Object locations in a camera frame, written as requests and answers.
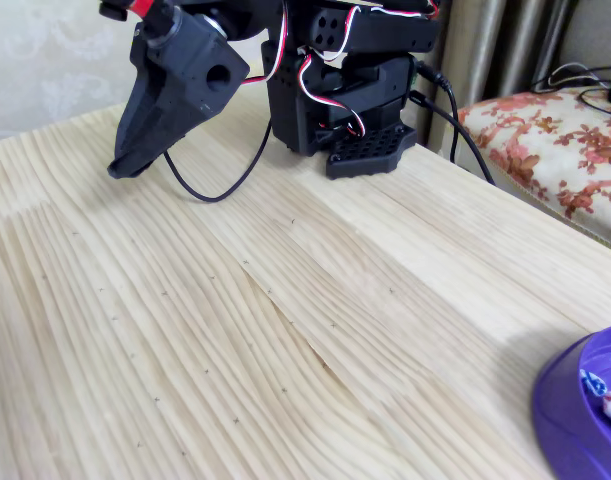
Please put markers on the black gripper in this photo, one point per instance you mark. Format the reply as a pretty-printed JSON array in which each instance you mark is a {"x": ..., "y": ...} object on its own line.
[{"x": 177, "y": 87}]

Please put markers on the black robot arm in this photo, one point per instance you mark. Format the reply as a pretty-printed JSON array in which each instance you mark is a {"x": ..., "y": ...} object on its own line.
[{"x": 375, "y": 90}]

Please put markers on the purple plastic bowl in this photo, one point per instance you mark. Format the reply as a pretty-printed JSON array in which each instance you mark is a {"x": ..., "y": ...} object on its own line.
[{"x": 560, "y": 425}]

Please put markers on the beige curtain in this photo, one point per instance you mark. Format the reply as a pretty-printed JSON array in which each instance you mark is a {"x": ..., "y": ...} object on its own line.
[{"x": 485, "y": 50}]

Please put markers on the floral upholstered seat cushion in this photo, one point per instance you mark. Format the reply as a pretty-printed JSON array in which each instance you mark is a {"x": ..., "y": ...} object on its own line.
[{"x": 560, "y": 150}]

